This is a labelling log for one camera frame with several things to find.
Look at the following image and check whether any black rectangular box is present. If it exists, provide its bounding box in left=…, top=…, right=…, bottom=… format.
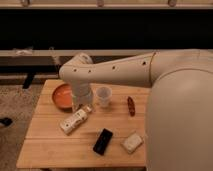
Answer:
left=93, top=129, right=113, bottom=155

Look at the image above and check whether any white robot base body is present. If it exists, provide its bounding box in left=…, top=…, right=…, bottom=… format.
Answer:
left=145, top=49, right=213, bottom=171

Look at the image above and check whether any black object on floor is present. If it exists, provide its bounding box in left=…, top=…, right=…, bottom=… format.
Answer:
left=0, top=117, right=12, bottom=127

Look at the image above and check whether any white plastic bottle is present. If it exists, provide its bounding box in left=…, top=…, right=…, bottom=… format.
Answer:
left=60, top=105, right=92, bottom=135

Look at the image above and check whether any white ceramic cup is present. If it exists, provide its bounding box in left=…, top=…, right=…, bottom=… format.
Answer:
left=96, top=87, right=112, bottom=108

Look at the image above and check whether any dark red sausage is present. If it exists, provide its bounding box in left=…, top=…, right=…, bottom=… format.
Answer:
left=127, top=96, right=135, bottom=116

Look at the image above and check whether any wooden table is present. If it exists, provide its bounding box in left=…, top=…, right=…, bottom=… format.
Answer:
left=17, top=80, right=149, bottom=169

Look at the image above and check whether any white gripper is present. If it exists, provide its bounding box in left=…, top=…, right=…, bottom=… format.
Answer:
left=71, top=83, right=93, bottom=111

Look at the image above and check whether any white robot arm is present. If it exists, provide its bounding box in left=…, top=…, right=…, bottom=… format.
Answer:
left=59, top=49, right=213, bottom=113

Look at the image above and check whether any white sponge block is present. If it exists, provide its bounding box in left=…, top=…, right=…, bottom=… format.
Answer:
left=121, top=133, right=143, bottom=154

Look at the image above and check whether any orange bowl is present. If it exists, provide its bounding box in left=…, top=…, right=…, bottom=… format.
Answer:
left=52, top=84, right=72, bottom=109

